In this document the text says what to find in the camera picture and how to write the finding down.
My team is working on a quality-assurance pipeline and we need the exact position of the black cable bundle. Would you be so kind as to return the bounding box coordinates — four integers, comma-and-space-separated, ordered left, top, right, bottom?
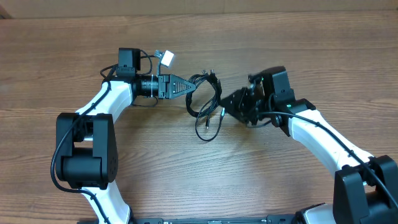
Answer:
185, 68, 226, 142

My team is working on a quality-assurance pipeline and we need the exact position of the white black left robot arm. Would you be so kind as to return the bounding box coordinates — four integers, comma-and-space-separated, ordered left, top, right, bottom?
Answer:
50, 48, 196, 223

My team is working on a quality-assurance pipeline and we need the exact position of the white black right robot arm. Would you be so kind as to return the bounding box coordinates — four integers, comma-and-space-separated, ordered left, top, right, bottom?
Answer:
220, 66, 397, 224

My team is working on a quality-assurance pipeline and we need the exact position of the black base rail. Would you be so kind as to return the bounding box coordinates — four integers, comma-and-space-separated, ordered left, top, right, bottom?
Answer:
131, 214, 305, 224

